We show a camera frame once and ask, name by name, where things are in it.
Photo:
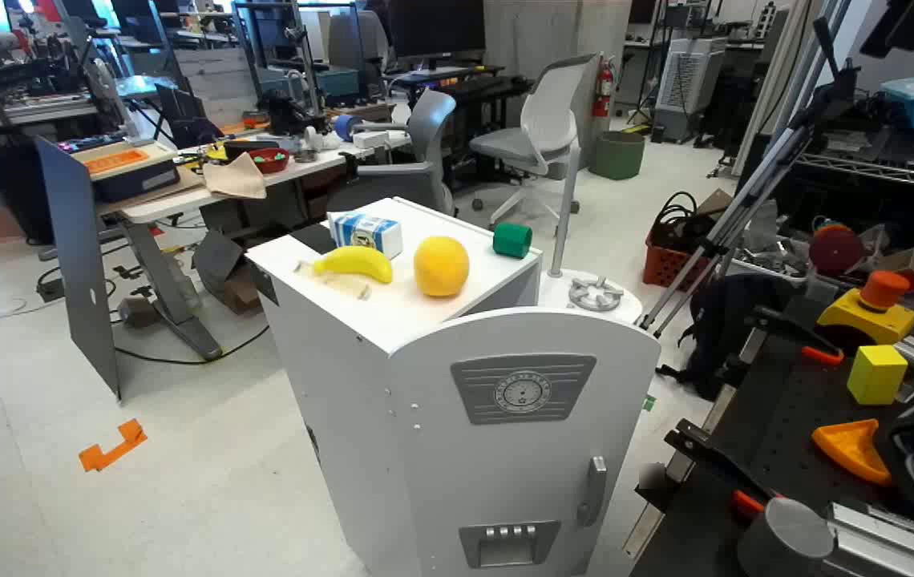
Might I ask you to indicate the white cupboard door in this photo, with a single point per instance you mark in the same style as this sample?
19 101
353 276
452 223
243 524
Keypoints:
541 469

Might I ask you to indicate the yellow toy lemon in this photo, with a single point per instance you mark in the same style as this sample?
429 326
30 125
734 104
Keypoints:
441 266

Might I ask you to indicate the green toy block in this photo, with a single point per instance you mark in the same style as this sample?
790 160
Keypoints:
512 237

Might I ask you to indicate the yellow toy banana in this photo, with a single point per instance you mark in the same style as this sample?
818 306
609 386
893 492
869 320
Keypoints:
356 262

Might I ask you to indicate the blue white milk carton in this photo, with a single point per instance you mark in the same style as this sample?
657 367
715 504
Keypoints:
366 230

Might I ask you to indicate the white toy kitchen cabinet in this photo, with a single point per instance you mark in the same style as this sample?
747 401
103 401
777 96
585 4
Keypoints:
336 354

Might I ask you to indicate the grey office chair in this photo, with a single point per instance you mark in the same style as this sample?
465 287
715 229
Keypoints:
410 160

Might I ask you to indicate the grey toy stove burner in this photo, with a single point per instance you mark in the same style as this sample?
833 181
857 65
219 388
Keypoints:
595 293

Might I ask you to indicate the white mesh office chair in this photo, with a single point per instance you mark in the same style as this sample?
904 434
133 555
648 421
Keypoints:
541 133

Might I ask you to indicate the green waste bin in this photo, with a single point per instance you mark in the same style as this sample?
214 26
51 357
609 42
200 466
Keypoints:
617 154

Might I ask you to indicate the red bowl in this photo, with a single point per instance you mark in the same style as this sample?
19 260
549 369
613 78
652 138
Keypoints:
269 158

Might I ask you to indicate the red fire extinguisher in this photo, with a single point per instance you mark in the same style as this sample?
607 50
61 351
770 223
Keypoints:
604 91

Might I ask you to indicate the beige cloth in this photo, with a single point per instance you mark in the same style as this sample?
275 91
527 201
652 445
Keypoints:
234 176

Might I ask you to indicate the black computer monitor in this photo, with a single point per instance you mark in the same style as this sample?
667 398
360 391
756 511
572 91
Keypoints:
435 26

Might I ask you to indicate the black backpack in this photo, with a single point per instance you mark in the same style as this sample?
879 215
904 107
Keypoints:
724 335

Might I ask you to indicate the white work desk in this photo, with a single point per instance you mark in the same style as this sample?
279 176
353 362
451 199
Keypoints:
176 229

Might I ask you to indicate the orange topped black box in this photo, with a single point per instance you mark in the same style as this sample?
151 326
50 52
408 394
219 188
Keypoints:
127 168

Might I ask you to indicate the grey upright panel board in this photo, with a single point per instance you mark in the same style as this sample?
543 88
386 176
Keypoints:
78 266

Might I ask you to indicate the dark red ball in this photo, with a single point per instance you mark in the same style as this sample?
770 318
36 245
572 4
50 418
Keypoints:
833 248

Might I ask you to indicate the yellow base orange button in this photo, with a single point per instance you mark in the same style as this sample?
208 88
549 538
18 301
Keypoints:
869 310

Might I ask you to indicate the grey cylinder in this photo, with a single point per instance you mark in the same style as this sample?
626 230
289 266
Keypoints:
782 543

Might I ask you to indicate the orange triangle block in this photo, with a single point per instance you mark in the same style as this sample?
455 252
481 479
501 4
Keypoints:
855 450

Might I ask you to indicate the yellow cube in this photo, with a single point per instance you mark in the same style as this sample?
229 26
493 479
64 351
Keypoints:
875 372

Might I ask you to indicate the silver camera tripod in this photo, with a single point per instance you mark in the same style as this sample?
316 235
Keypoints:
755 196

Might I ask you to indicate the orange floor bracket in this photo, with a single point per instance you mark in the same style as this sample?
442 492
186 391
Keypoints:
112 445

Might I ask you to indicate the aluminium rail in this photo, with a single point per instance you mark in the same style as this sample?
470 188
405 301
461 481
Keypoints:
888 538

